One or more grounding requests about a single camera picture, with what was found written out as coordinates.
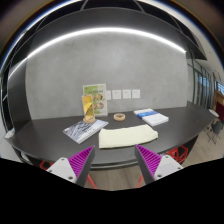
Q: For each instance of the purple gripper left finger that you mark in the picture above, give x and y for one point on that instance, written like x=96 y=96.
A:
x=76 y=168

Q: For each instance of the green white menu card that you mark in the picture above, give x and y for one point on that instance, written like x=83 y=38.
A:
x=98 y=93

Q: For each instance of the red stool right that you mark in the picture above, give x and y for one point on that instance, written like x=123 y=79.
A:
x=179 y=154

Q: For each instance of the red stool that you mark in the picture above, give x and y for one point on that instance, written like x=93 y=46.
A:
x=45 y=165
x=179 y=154

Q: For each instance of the gold trophy on wooden base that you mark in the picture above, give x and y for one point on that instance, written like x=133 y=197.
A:
x=89 y=116

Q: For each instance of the white wall socket panel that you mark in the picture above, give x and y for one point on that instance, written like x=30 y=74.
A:
x=123 y=94

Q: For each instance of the grey magazine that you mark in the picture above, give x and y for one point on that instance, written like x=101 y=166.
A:
x=81 y=131

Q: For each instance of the cream folded towel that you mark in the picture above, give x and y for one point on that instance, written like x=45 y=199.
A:
x=124 y=137

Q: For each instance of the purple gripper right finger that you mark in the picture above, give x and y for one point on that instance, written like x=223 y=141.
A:
x=154 y=166

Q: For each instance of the dark chair at right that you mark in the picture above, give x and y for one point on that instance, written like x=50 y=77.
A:
x=215 y=130

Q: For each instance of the red stool left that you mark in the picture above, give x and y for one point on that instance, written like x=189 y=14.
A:
x=45 y=165

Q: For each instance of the wooden ring bowl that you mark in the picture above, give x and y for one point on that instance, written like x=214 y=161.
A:
x=119 y=116

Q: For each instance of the curved LED light strip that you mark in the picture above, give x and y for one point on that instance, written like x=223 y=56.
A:
x=94 y=31

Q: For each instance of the white blue booklet stack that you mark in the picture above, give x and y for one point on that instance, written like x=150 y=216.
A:
x=151 y=117

